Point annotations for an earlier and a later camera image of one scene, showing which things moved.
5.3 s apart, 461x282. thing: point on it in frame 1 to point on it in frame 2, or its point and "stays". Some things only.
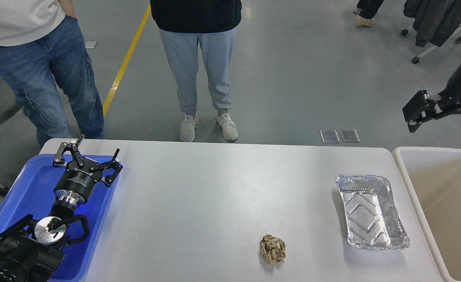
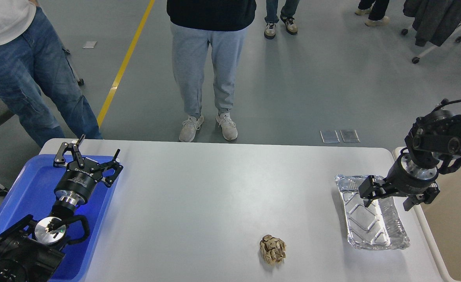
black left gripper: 72,187 stays
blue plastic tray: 31,192 stays
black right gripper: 418,110 to 405,176
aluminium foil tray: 373,219 stays
